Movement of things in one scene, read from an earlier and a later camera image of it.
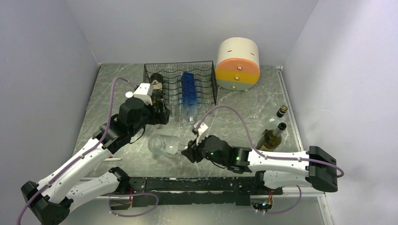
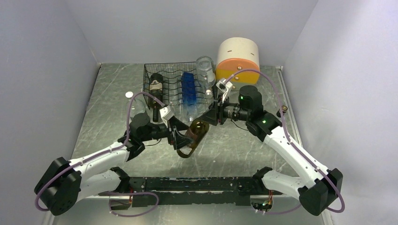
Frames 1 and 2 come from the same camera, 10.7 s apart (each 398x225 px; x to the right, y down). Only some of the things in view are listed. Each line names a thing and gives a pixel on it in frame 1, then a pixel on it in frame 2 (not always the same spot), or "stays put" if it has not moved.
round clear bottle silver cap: (165, 145) -> (205, 72)
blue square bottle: (188, 94) stays put
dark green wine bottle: (156, 80) stays put
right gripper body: (200, 151) -> (221, 102)
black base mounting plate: (147, 191) stays put
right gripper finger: (189, 153) -> (211, 117)
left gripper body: (159, 116) -> (172, 139)
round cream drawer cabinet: (238, 66) stays put
